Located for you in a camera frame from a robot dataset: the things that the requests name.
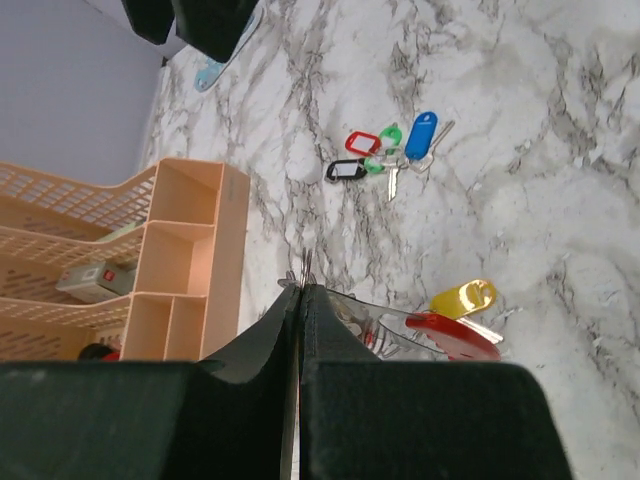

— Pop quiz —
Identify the blue blister pack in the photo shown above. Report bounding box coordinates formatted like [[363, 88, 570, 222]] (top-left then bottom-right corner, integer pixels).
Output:
[[193, 4, 265, 94]]

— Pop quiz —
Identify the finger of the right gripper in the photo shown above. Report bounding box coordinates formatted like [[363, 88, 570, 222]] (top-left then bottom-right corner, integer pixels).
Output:
[[121, 0, 175, 45], [172, 0, 258, 63]]

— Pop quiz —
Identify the blue key tag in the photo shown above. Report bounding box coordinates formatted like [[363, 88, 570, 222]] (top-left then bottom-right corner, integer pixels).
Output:
[[404, 111, 438, 161]]

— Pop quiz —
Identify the black red bottle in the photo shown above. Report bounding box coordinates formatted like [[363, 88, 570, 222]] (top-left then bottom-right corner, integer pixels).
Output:
[[77, 343, 120, 362]]

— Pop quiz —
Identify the peach desk organizer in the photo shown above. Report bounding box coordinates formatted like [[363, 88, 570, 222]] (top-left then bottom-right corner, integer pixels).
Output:
[[1, 158, 250, 361]]

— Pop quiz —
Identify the metal key holder red handle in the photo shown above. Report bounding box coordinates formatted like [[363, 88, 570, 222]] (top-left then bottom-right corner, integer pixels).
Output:
[[277, 248, 503, 363]]

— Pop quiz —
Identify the yellow key tag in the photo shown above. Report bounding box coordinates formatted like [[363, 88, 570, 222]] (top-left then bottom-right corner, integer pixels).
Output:
[[429, 279, 498, 320]]

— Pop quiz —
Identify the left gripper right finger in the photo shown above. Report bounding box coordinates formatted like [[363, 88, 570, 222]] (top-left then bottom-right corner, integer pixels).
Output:
[[299, 285, 572, 479]]

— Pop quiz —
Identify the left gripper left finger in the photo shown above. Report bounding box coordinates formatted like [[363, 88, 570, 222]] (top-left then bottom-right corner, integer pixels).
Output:
[[1, 286, 300, 479]]

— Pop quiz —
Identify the silver key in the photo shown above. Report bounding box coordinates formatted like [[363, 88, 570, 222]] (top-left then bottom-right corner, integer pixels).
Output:
[[387, 166, 400, 202]]

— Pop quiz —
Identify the grey green box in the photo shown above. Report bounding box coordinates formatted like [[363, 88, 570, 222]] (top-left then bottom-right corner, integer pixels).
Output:
[[55, 261, 135, 304]]

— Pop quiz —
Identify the black key tag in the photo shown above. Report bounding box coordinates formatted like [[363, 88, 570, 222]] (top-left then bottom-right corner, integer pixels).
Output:
[[325, 158, 367, 183]]

